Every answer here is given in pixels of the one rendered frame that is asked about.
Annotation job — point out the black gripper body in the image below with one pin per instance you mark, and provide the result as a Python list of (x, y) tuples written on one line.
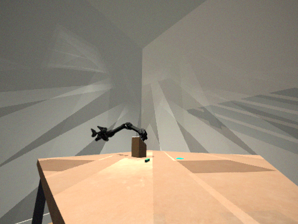
[(100, 133)]

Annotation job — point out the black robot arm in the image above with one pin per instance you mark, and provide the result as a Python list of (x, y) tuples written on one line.
[(142, 132)]

